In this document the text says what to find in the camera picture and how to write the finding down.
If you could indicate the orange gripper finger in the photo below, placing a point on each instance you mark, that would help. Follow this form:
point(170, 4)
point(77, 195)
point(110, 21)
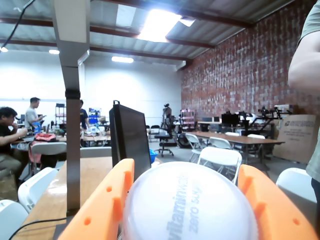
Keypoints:
point(275, 212)
point(100, 207)

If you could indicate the vitamin water bottle white cap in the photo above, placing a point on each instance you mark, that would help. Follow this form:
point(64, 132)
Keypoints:
point(187, 200)

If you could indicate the person bare forearm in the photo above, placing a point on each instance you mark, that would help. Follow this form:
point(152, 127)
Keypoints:
point(305, 70)

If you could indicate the white folding chair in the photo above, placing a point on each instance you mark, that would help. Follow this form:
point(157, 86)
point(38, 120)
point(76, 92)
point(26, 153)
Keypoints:
point(220, 157)
point(11, 217)
point(192, 138)
point(256, 136)
point(295, 185)
point(220, 142)
point(37, 185)
point(232, 134)
point(48, 148)
point(96, 152)

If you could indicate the printed cardboard box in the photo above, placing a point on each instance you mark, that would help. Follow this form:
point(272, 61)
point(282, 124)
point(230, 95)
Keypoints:
point(295, 142)

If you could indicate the blue plastic bin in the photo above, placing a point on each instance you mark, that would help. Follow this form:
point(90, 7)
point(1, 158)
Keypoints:
point(153, 155)

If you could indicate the black computer monitor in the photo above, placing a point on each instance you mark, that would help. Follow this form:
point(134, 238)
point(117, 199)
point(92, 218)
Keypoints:
point(130, 135)

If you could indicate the long brown table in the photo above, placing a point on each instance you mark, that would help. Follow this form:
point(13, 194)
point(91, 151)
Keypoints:
point(240, 139)

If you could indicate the pink backpack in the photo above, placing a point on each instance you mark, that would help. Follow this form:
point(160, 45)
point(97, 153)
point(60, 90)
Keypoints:
point(45, 137)

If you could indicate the standing person navy shirt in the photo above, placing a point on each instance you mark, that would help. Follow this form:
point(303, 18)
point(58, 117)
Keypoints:
point(84, 117)

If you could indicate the black office chair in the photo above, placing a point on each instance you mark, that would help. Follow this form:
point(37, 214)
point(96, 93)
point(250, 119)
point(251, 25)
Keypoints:
point(165, 137)

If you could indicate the black shelf rack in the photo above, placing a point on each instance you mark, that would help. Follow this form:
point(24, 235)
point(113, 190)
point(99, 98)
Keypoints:
point(60, 112)

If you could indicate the small black desk monitor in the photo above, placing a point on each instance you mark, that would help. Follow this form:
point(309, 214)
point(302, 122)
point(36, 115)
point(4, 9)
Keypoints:
point(230, 119)

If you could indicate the standing person grey shirt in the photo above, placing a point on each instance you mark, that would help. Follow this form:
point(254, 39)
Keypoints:
point(31, 117)

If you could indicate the seated person black shirt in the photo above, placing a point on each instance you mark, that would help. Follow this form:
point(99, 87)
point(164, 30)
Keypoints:
point(6, 140)

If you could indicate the pink storage rack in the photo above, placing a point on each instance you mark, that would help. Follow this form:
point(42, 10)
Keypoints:
point(188, 117)

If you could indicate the ceiling tube light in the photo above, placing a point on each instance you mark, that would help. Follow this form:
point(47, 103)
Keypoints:
point(54, 51)
point(122, 59)

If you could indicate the person olive shirt black trousers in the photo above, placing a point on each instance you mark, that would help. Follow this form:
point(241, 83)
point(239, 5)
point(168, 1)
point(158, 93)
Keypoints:
point(312, 25)

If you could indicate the bright ceiling skylight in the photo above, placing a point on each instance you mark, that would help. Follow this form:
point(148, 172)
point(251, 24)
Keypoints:
point(157, 25)

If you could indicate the grey camera stand post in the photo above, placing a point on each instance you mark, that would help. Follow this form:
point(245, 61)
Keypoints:
point(72, 125)

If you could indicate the camera tripod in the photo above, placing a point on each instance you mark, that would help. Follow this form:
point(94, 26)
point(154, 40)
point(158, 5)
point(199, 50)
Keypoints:
point(167, 110)

